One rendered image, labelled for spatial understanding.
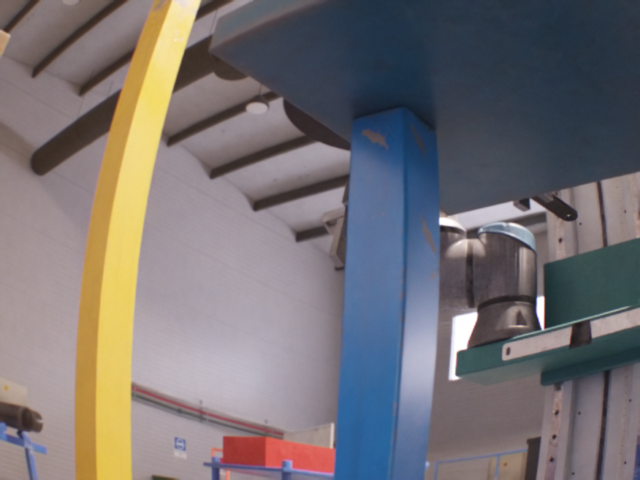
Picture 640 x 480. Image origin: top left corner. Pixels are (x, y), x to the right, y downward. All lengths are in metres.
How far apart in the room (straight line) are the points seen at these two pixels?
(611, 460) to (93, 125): 9.24
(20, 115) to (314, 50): 11.64
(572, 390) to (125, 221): 1.54
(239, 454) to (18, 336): 8.48
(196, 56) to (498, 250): 7.13
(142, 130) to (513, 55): 2.06
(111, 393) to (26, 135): 10.09
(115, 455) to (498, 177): 1.70
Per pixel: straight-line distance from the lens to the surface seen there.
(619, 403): 1.66
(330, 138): 0.87
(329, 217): 1.25
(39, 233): 11.89
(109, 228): 2.39
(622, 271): 1.65
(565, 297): 1.70
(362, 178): 0.70
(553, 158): 0.80
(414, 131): 0.71
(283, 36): 0.63
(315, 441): 9.26
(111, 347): 2.31
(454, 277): 1.63
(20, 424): 4.35
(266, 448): 2.99
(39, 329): 11.58
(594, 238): 1.80
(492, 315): 1.59
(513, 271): 1.62
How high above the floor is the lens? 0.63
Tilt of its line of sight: 22 degrees up
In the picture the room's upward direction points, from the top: 3 degrees clockwise
